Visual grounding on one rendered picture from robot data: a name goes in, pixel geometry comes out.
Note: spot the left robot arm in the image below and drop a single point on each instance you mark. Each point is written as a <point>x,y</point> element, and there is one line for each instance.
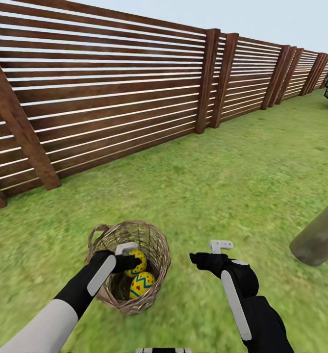
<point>51,328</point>

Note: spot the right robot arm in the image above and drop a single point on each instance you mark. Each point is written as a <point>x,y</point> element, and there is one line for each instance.
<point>261,328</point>

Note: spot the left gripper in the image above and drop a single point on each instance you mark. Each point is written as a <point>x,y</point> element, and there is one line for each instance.
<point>129,262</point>

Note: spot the easter egg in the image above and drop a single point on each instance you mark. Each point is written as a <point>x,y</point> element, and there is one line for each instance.
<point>143,267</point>
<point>140,284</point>

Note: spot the tree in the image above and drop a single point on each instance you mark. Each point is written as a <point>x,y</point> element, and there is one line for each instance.
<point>311,245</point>

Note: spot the wicker basket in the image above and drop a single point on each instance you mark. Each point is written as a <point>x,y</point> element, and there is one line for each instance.
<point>159,264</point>

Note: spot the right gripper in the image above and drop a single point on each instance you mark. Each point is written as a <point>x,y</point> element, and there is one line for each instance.
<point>206,261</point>

